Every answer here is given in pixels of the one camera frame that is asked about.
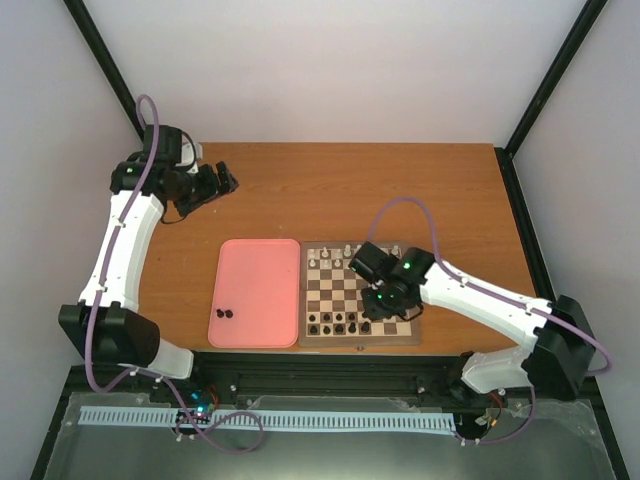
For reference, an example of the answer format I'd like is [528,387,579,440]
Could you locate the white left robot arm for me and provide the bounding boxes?
[58,161,239,403]

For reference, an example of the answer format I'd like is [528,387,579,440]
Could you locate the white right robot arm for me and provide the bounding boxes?
[208,239,598,401]

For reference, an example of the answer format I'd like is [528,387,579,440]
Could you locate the wooden chess board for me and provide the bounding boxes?
[298,241,421,351]

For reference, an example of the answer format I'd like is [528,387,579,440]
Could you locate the pink plastic tray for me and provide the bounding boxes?
[208,239,300,350]

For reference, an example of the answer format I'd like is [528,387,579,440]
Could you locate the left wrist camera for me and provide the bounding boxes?
[177,131,203,173]

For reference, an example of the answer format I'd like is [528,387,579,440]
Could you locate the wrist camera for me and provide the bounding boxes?
[177,131,203,173]
[349,242,398,284]

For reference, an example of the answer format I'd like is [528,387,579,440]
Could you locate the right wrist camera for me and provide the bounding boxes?
[349,242,398,284]

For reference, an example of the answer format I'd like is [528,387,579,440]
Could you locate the black aluminium frame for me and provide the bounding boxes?
[29,0,631,480]

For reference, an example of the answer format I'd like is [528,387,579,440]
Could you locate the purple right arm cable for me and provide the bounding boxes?
[368,197,614,446]

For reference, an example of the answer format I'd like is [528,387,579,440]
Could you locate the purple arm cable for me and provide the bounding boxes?
[368,197,614,446]
[85,93,265,456]

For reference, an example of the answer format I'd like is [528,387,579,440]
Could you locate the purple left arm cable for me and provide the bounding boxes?
[85,93,265,456]

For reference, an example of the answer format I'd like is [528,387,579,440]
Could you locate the light blue cable duct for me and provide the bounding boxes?
[77,406,455,435]

